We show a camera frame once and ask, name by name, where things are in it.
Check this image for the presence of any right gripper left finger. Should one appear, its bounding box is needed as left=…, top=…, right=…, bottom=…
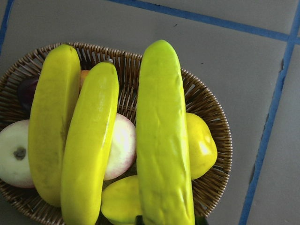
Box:
left=135, top=215, right=143, bottom=225

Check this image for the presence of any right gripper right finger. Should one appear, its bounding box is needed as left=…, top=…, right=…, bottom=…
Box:
left=195, top=216, right=209, bottom=225

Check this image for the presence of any yellow lemon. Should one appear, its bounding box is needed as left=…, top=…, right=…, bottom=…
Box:
left=186, top=113, right=218, bottom=180

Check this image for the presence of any brown wicker basket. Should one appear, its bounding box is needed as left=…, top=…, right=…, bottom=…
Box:
left=0, top=42, right=233, bottom=225

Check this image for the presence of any yellow mango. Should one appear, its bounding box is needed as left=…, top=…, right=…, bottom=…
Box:
left=101, top=175, right=142, bottom=225

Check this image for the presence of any yellow banana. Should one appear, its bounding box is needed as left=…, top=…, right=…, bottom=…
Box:
left=136, top=40, right=195, bottom=225
left=60, top=62, right=119, bottom=225
left=28, top=45, right=81, bottom=207

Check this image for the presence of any dark purple plum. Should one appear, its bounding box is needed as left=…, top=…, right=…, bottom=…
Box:
left=17, top=76, right=39, bottom=113

